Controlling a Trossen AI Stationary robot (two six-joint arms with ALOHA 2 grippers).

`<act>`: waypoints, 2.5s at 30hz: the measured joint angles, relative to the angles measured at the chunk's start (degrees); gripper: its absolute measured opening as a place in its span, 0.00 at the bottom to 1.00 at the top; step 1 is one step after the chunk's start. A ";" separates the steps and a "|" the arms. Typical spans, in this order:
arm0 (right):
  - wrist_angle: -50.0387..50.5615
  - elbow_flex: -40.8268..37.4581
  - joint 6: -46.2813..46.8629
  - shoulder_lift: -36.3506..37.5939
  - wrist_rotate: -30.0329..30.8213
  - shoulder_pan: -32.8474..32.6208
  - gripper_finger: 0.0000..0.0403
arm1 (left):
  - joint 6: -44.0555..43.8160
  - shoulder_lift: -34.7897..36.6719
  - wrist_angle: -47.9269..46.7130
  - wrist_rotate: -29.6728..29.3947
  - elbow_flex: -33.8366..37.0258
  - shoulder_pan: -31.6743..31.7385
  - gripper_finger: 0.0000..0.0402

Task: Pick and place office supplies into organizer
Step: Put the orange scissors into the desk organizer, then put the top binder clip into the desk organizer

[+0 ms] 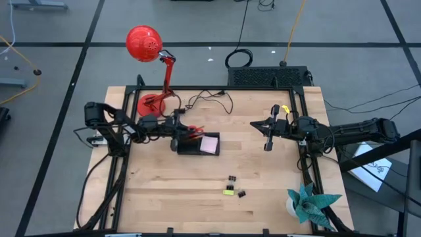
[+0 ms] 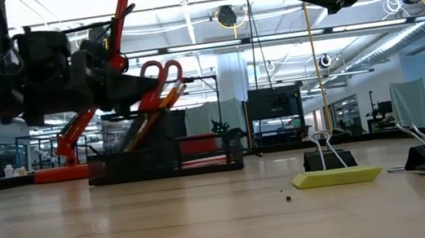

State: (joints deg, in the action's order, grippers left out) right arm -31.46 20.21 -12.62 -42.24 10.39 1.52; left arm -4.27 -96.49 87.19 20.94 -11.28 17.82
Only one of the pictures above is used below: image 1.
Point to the black caster wheel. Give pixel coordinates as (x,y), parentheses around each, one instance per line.
(3,116)

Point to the black metal table frame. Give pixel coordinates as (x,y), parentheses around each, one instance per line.
(246,88)

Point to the red desk lamp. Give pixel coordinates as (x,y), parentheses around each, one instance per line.
(143,42)

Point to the pink sticky note pad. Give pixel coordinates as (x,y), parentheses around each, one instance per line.
(209,145)

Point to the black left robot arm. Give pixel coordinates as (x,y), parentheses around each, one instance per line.
(95,113)

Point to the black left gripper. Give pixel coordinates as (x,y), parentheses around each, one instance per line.
(167,126)

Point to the black diagonal metal beam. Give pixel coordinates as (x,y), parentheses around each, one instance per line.
(378,158)

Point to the grey metal stand base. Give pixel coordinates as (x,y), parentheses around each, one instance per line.
(13,83)
(39,5)

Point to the black perforated metal box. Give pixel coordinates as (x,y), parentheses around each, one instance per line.
(266,76)

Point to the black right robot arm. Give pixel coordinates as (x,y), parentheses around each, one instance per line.
(355,131)

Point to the yellow tag on gripper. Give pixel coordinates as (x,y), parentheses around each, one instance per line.
(285,109)

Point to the white paper sheet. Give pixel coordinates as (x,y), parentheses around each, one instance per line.
(371,171)

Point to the silver mounting plate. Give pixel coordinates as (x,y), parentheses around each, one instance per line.
(95,141)

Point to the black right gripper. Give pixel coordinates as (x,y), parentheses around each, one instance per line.
(281,128)

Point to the teal paper plant white pot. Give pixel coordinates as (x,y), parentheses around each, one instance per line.
(309,207)

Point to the black mesh desk organizer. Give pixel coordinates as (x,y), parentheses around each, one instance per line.
(190,149)

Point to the small black cube camera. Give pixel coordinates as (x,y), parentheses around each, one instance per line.
(169,230)

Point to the grey metal post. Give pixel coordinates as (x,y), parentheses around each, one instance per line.
(414,184)

